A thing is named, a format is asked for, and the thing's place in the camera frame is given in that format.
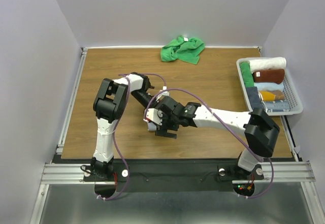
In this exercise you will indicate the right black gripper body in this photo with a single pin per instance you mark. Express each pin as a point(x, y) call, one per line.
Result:
point(169, 122)

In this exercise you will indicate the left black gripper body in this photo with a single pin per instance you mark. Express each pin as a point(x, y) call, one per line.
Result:
point(142, 97)

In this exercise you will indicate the light blue towel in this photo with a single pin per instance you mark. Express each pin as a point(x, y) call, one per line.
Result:
point(151, 126)
point(268, 86)

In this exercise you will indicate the green towel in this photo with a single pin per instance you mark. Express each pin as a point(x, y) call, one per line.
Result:
point(184, 49)
point(246, 74)

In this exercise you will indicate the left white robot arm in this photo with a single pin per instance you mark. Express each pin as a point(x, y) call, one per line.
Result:
point(109, 105)

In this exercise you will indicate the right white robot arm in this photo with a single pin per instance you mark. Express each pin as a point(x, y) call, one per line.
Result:
point(260, 130)

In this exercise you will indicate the rolled dark blue towel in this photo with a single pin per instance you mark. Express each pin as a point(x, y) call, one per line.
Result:
point(271, 106)

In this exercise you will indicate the rolled green towel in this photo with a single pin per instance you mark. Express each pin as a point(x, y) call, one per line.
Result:
point(246, 74)

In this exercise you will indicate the rolled light blue towel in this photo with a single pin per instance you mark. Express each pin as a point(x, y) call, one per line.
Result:
point(268, 86)

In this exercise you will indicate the rolled orange patterned towel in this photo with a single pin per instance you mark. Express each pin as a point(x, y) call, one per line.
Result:
point(271, 95)

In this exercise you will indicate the rolled brown towel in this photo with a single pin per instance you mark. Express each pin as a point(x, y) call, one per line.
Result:
point(271, 76)

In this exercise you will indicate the rolled white towel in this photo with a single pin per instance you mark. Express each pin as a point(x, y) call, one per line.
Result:
point(267, 64)

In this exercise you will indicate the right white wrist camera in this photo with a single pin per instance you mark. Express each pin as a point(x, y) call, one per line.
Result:
point(153, 117)

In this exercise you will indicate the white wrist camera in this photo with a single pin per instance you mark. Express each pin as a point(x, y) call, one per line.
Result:
point(162, 93)
point(153, 117)

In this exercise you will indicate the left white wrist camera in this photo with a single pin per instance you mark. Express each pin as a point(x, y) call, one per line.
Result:
point(162, 93)

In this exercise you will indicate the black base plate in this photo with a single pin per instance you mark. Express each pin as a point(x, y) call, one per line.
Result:
point(177, 175)

